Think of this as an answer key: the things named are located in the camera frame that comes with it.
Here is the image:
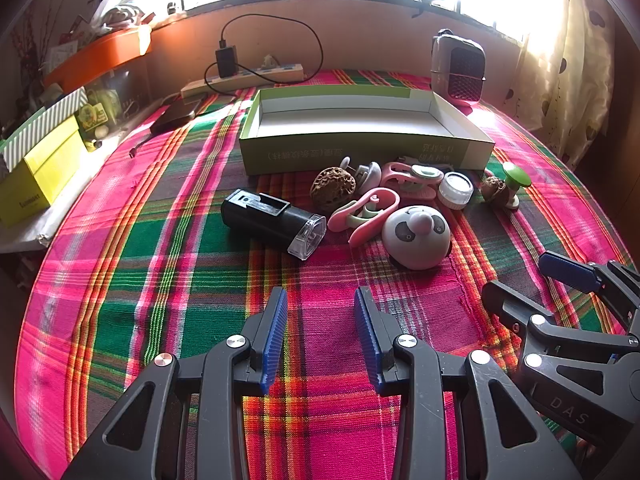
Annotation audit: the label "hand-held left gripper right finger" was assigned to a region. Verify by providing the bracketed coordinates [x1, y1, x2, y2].
[353, 287, 583, 480]

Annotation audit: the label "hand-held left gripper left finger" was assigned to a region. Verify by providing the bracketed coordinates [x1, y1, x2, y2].
[60, 287, 290, 480]

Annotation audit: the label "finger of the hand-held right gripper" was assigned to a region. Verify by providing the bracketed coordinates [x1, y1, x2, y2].
[481, 280, 640, 396]
[538, 251, 640, 333]

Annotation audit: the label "green mushroom-shaped massager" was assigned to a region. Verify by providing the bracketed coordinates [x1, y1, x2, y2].
[502, 162, 533, 209]

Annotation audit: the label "grey panda toy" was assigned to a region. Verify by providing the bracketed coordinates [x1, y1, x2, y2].
[382, 205, 452, 271]

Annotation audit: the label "black flashlight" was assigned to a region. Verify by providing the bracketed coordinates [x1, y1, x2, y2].
[221, 188, 328, 261]

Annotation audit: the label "pink plastic clip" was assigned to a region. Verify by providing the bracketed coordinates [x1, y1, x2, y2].
[327, 188, 401, 249]
[381, 162, 445, 201]

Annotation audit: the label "pitted brown walnut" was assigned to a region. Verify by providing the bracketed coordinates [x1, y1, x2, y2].
[311, 166, 357, 209]

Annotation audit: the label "shallow green white cardboard box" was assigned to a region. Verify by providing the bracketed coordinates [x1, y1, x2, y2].
[238, 86, 496, 176]

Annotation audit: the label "small white round jar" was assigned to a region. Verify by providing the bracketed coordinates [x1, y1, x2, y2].
[437, 172, 474, 209]

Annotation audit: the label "pink green plaid tablecloth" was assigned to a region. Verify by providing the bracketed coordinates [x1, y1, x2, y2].
[15, 67, 636, 480]

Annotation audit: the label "small white grey plastic gadget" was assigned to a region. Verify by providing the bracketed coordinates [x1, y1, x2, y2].
[340, 156, 383, 188]

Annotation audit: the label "cream dotted curtain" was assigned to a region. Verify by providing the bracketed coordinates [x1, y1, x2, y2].
[520, 0, 618, 166]

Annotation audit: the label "grey portable heater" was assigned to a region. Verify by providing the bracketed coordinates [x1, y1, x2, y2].
[431, 29, 487, 103]

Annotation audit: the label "black phone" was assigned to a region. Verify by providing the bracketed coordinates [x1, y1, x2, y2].
[150, 100, 201, 135]

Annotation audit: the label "beige power strip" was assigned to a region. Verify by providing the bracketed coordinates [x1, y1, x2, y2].
[181, 63, 306, 100]

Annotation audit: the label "black power adapter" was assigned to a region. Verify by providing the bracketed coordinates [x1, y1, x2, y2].
[215, 47, 238, 78]

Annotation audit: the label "green labelled jar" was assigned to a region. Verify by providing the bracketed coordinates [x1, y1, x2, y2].
[80, 89, 121, 131]

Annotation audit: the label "yellow striped box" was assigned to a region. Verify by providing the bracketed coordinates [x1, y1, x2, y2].
[0, 87, 88, 173]

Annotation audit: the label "orange box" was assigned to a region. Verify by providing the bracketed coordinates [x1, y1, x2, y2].
[42, 25, 152, 93]

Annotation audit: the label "white plastic bag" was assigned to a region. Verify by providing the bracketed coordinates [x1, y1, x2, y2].
[87, 0, 151, 36]

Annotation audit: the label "dried branches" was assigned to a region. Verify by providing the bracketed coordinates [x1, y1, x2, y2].
[10, 0, 56, 86]

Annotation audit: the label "thin black phone cable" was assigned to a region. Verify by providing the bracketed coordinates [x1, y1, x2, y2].
[129, 131, 153, 159]

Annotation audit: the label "black charging cable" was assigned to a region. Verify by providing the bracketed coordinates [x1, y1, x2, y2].
[202, 14, 323, 96]

